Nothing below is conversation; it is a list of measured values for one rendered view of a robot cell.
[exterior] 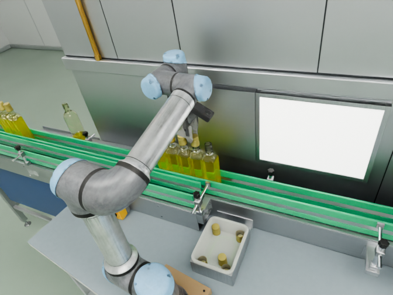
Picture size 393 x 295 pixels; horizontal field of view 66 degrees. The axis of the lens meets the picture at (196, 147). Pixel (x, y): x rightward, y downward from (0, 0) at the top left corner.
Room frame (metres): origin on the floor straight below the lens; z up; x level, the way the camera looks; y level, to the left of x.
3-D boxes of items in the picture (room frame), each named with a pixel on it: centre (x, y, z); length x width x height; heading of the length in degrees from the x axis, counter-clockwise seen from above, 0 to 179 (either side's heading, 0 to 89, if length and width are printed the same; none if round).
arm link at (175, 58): (0.97, 0.02, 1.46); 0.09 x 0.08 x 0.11; 142
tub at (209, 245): (0.68, -0.03, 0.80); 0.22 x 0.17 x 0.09; 149
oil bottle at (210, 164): (0.93, -0.05, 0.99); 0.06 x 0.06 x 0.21; 60
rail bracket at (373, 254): (0.49, -0.53, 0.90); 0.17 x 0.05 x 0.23; 149
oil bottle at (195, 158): (0.96, 0.00, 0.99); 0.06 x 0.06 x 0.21; 59
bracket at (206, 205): (0.84, 0.01, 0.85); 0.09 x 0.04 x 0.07; 149
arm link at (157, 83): (0.88, 0.07, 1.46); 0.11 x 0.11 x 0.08; 52
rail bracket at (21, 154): (1.33, 0.95, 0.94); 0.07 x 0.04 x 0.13; 149
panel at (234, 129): (0.97, -0.24, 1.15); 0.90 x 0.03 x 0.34; 59
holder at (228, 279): (0.70, -0.04, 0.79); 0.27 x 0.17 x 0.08; 149
